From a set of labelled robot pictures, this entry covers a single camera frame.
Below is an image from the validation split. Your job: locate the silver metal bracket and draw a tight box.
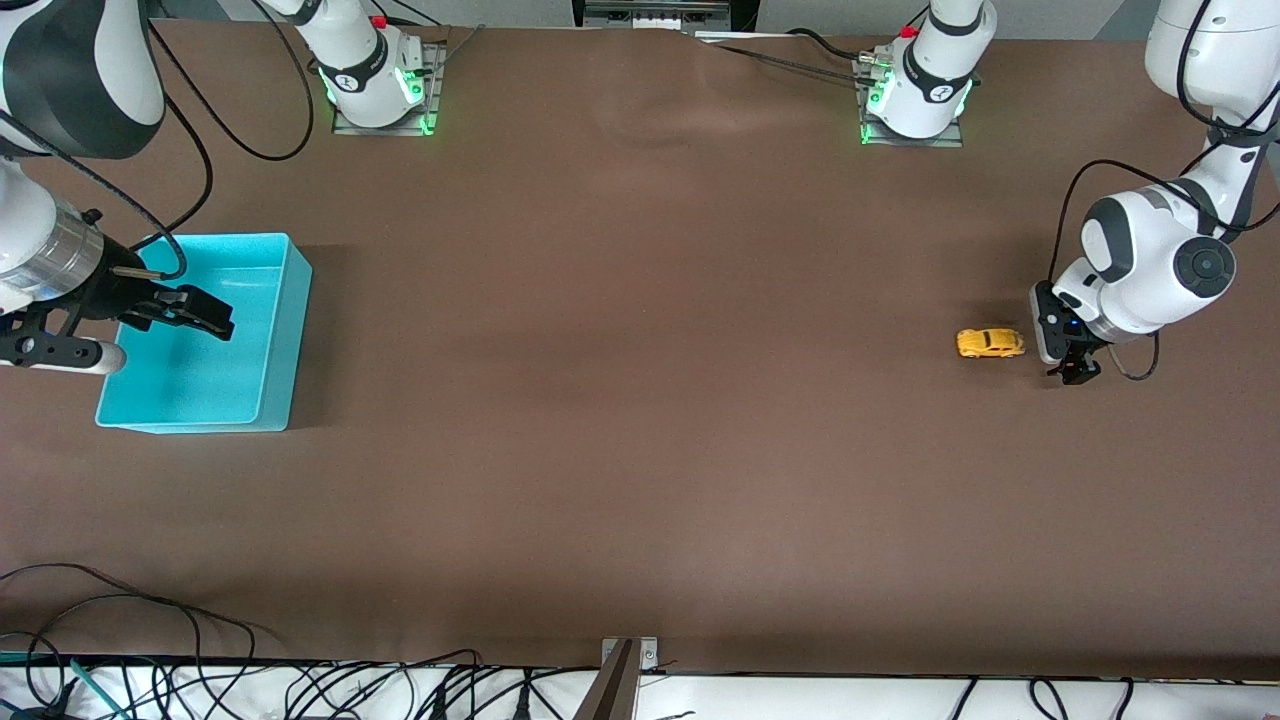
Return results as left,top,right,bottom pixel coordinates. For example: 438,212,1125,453
600,637,660,673

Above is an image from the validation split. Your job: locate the grey metal frame box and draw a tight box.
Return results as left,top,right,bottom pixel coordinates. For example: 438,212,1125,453
572,0,758,33

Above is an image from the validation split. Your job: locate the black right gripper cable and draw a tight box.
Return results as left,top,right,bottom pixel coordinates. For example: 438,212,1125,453
0,110,189,281

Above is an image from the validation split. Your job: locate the black right arm cable loop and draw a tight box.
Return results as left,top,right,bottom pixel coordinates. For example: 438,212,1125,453
145,0,316,161

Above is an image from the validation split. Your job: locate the grey base cable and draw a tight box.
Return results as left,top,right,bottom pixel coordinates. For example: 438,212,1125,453
700,42,871,86

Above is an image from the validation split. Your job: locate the dark metal bar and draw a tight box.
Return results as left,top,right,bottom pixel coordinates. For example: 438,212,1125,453
573,640,641,720

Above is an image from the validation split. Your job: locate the turquoise plastic bin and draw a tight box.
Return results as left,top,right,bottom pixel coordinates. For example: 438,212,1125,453
95,233,313,434

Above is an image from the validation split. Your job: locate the black base cable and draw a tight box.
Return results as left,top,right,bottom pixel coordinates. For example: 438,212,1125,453
785,27,873,63

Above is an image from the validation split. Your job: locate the thin black cable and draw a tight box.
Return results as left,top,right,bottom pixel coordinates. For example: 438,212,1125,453
0,563,257,661
25,597,206,666

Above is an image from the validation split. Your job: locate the yellow toy beetle car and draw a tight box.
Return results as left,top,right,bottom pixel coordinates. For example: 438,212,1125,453
956,327,1027,360

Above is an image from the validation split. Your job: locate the grey left arm base plate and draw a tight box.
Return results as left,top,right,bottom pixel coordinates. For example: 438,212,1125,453
858,55,966,149

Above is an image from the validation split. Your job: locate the teal cable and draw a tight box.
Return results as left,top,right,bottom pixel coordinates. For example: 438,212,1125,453
0,652,131,720

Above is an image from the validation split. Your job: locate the long arched black cable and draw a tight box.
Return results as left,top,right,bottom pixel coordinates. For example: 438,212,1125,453
280,650,483,720

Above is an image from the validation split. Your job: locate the brown table mat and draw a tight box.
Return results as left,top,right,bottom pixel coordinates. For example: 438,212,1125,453
0,18,1280,681

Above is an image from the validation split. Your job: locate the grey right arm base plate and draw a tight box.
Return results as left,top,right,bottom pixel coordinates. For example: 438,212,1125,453
332,40,447,137

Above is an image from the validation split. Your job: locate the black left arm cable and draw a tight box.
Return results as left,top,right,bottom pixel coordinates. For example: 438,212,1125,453
1045,0,1280,383

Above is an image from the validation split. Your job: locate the looped black cable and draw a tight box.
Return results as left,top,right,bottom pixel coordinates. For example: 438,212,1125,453
1028,677,1073,720

